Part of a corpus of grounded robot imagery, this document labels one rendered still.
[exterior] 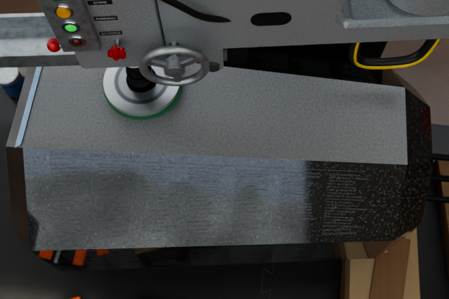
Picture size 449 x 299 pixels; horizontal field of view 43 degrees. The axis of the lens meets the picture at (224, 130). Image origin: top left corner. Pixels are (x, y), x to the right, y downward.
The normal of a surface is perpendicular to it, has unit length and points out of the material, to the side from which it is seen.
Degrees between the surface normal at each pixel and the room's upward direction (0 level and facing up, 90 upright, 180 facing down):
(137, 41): 90
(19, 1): 0
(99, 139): 0
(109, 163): 45
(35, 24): 90
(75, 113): 0
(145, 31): 90
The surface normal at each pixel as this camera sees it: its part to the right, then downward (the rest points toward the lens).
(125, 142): -0.02, -0.41
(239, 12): 0.04, 0.91
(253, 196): -0.05, 0.35
